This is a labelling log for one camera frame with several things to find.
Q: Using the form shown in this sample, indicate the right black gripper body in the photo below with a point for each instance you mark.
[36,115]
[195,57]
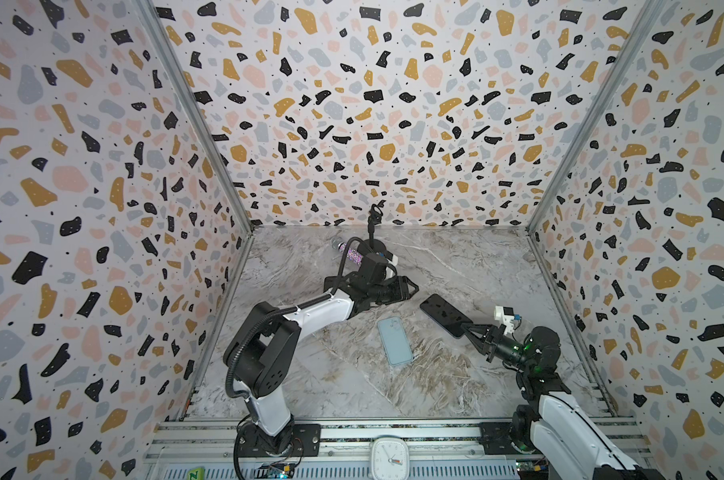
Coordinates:
[490,337]

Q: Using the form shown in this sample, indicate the black phone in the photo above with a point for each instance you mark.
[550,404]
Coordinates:
[446,315]

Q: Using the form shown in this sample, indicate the light blue phone case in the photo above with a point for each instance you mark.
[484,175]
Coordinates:
[395,341]

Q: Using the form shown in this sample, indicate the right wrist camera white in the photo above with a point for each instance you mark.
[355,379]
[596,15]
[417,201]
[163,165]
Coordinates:
[507,317]

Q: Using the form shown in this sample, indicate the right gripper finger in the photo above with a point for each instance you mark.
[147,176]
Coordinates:
[484,344]
[477,330]

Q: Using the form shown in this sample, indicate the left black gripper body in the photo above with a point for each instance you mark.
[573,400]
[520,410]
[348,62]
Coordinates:
[372,290]

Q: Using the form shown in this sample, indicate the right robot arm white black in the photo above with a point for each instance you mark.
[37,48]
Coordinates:
[551,421]

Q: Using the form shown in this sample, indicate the circuit board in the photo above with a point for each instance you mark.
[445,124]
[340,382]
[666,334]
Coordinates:
[532,469]
[276,471]

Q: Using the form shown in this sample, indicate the purple glitter tube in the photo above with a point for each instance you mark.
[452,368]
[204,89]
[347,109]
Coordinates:
[351,254]

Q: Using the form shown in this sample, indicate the green label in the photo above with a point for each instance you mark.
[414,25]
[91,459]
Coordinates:
[197,473]

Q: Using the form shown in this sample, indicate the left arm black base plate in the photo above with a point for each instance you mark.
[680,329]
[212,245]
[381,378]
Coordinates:
[295,440]

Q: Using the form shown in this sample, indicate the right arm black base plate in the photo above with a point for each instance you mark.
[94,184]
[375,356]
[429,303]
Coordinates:
[504,438]

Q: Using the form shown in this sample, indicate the black phone stand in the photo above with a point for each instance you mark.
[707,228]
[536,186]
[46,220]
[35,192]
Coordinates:
[372,244]

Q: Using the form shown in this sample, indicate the white square clock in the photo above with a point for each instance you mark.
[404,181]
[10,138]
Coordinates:
[390,459]

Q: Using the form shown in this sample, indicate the right circuit board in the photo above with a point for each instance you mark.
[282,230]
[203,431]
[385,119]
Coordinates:
[532,469]

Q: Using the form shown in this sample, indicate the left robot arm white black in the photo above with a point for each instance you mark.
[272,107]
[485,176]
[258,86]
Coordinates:
[259,357]

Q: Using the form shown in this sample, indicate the left circuit board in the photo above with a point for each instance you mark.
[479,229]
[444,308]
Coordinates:
[276,471]

